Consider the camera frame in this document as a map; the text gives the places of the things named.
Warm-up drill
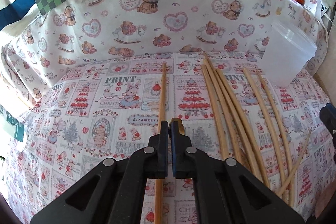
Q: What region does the wooden chopstick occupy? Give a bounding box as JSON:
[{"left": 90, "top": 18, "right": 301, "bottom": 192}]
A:
[
  {"left": 202, "top": 51, "right": 263, "bottom": 183},
  {"left": 154, "top": 63, "right": 166, "bottom": 224},
  {"left": 201, "top": 64, "right": 229, "bottom": 160},
  {"left": 276, "top": 130, "right": 311, "bottom": 197},
  {"left": 243, "top": 68, "right": 286, "bottom": 186},
  {"left": 257, "top": 72, "right": 294, "bottom": 206},
  {"left": 215, "top": 69, "right": 270, "bottom": 188}
]

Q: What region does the translucent plastic cup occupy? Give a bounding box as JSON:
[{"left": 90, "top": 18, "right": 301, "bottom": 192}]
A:
[{"left": 260, "top": 20, "right": 317, "bottom": 87}]

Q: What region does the bear print cloth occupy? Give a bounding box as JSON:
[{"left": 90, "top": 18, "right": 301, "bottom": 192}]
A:
[{"left": 1, "top": 0, "right": 329, "bottom": 107}]

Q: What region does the striped cloth backdrop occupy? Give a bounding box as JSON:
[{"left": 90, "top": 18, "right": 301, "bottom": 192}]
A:
[{"left": 1, "top": 0, "right": 40, "bottom": 41}]

